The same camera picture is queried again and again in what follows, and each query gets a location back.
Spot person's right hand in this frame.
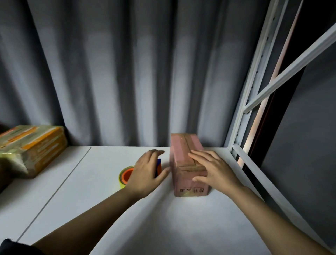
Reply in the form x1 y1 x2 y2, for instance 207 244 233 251
188 149 243 196

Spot person's left hand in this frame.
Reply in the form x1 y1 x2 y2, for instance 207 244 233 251
123 149 171 199

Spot pinkish brown cardboard box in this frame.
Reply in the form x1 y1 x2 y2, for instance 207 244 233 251
169 133 212 197

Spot person's right forearm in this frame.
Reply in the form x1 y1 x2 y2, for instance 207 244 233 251
226 184 333 255

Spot person's left forearm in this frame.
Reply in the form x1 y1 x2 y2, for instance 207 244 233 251
33 185 145 255

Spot grey curtain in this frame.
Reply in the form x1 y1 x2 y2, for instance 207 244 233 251
0 0 272 148

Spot yellow taped cardboard box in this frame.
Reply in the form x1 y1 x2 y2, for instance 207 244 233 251
0 125 68 179

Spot black sleeve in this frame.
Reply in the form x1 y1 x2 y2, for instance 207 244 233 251
0 238 45 255

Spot white metal shelf frame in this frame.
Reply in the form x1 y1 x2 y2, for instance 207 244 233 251
224 0 336 254

